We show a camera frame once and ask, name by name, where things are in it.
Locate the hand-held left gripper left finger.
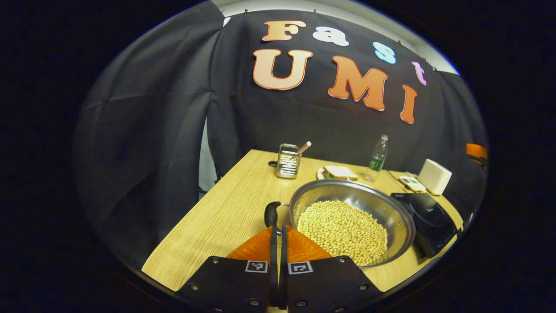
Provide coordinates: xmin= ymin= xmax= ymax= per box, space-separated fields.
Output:
xmin=178 ymin=226 xmax=278 ymax=313

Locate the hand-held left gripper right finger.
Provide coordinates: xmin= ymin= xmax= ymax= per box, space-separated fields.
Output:
xmin=278 ymin=224 xmax=383 ymax=313

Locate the black induction cooktop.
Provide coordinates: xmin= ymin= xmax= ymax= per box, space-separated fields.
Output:
xmin=390 ymin=192 xmax=459 ymax=259

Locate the steel pot with black handles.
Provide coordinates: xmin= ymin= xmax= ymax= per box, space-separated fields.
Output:
xmin=264 ymin=179 xmax=416 ymax=268

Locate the white toaster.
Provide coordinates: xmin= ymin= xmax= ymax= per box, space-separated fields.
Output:
xmin=418 ymin=159 xmax=452 ymax=196

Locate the pile of soybeans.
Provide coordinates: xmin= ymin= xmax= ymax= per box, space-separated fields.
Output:
xmin=297 ymin=200 xmax=388 ymax=266

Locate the white compartment tray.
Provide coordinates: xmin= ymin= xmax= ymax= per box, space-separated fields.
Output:
xmin=399 ymin=173 xmax=427 ymax=193

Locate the clear plastic water bottle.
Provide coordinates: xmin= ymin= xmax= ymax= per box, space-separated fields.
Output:
xmin=365 ymin=134 xmax=389 ymax=182

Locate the small white plate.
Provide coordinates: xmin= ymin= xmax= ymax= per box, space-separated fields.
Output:
xmin=317 ymin=167 xmax=359 ymax=182

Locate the sandwich with lettuce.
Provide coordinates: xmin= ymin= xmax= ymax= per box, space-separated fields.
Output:
xmin=324 ymin=165 xmax=359 ymax=181

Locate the metal mesh utensil holder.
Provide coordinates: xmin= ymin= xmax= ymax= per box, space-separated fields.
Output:
xmin=268 ymin=143 xmax=301 ymax=179

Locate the row of small cloth clips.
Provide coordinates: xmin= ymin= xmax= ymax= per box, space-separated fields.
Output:
xmin=243 ymin=8 xmax=437 ymax=72

